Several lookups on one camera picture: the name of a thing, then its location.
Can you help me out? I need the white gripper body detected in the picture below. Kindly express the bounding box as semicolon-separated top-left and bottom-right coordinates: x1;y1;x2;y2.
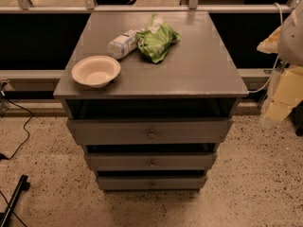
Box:
260;65;303;127

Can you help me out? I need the grey bottom drawer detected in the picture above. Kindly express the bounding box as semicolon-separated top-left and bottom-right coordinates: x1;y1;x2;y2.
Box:
97;176;206;191

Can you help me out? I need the grey drawer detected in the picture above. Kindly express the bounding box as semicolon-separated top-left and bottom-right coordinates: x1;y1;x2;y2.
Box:
67;118;232;145
84;153;217;171
97;176;206;191

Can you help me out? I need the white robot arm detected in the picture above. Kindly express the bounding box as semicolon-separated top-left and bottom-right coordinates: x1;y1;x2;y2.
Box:
257;1;303;127

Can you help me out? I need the grey wooden drawer cabinet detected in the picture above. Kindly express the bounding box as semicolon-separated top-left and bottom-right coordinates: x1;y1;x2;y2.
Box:
54;11;248;178

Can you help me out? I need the grey middle drawer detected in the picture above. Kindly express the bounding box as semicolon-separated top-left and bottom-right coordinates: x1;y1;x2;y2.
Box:
84;153;217;171

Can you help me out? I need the grey top drawer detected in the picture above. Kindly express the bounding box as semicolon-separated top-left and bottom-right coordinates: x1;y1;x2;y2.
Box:
67;118;232;145

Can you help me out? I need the green snack bag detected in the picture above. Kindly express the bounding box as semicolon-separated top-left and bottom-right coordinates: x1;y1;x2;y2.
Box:
135;13;181;63

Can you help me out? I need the white blue wrapped package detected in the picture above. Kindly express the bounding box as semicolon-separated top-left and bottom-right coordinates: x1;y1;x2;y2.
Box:
108;29;142;60

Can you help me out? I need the white paper bowl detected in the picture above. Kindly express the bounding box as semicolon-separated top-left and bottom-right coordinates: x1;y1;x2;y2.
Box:
71;56;121;88

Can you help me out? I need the black stand leg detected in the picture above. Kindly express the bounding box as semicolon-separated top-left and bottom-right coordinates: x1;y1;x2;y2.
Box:
0;175;30;227

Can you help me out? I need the white cable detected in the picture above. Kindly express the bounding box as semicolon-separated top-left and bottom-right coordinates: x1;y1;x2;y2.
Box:
248;2;284;95

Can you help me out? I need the metal railing frame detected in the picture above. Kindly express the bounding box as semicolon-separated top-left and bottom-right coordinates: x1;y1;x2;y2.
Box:
0;0;303;92

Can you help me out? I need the black cable on floor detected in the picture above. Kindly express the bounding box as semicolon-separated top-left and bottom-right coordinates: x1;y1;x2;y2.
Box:
0;88;35;161

